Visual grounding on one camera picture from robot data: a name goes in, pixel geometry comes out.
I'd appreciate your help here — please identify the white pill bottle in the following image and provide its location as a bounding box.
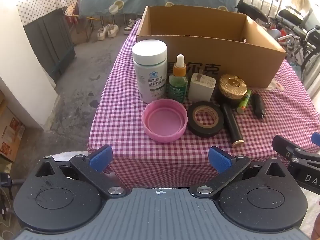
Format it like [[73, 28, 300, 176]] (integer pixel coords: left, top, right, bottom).
[[132, 40, 167, 104]]

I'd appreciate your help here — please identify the cream platform shoe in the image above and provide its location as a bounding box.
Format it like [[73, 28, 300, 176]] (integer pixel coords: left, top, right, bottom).
[[107, 24, 120, 38], [97, 26, 108, 40]]

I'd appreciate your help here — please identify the black power plug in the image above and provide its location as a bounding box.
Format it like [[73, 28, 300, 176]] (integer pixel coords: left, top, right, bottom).
[[0, 172, 23, 188]]

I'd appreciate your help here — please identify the green battery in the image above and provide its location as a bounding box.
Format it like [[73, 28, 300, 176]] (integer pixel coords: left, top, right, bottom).
[[236, 89, 252, 113]]

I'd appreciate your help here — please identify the dark grey cabinet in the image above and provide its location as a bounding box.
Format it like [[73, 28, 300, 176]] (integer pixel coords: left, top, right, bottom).
[[24, 6, 76, 82]]

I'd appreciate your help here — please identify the pink plastic lid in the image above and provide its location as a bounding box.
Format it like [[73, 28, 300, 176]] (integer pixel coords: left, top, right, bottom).
[[142, 99, 188, 143]]

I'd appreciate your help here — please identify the brown cardboard box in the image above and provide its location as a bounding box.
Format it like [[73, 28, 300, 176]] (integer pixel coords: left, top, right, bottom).
[[136, 4, 287, 88]]

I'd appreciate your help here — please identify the black car charger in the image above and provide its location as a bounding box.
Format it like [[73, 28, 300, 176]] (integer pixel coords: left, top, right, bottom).
[[251, 93, 266, 119]]

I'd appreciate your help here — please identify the purple checked tablecloth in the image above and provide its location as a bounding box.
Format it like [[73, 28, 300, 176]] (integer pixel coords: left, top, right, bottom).
[[87, 17, 320, 188]]

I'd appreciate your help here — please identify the pink hanging garment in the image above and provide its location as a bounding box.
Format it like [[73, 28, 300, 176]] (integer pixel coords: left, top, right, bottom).
[[61, 0, 80, 24]]

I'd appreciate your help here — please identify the white towel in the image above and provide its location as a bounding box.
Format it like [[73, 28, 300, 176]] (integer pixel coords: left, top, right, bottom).
[[52, 151, 88, 162]]

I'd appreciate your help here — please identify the white charger plug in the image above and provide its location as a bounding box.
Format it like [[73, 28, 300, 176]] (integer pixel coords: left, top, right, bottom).
[[188, 72, 216, 102]]

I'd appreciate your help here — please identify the black tube with gold end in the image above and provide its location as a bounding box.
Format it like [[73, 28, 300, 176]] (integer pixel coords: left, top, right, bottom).
[[220, 103, 244, 148]]

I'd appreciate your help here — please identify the white and brown sneaker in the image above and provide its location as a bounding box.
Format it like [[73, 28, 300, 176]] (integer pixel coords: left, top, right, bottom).
[[124, 19, 138, 35]]

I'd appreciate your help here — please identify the black tape roll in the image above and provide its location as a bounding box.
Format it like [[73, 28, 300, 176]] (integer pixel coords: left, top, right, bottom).
[[187, 101, 225, 137]]

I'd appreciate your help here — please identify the printed cardboard carton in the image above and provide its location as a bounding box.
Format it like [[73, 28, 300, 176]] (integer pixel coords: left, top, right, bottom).
[[0, 100, 25, 163]]

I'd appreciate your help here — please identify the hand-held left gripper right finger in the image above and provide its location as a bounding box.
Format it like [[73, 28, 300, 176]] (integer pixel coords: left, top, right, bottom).
[[190, 146, 288, 198]]

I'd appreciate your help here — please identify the white star print cloth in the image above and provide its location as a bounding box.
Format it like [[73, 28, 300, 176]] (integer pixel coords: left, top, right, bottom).
[[16, 0, 78, 25]]

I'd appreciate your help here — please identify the green dropper bottle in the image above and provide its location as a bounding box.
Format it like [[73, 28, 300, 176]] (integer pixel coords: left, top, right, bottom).
[[168, 54, 188, 103]]

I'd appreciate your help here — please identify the clear plastic wrapper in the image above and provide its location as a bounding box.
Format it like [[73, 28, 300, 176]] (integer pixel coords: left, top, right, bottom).
[[266, 79, 285, 92]]

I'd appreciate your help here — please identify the folding wheelchair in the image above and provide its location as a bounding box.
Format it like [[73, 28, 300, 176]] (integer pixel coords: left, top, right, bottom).
[[269, 5, 320, 80]]

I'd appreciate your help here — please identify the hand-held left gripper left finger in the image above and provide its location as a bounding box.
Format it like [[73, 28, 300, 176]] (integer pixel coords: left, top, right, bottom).
[[35, 144, 125, 198]]

